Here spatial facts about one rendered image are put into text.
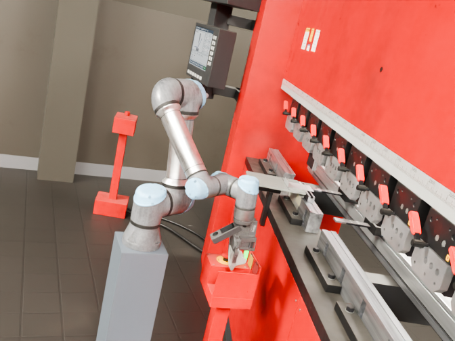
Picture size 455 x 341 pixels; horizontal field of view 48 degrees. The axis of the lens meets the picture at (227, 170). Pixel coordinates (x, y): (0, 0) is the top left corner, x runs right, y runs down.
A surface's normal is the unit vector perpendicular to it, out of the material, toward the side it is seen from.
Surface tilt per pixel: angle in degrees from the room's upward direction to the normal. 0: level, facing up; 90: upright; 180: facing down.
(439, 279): 90
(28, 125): 90
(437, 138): 90
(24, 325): 0
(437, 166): 90
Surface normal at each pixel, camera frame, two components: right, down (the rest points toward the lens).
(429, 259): -0.97, -0.18
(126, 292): 0.33, 0.34
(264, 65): 0.09, 0.30
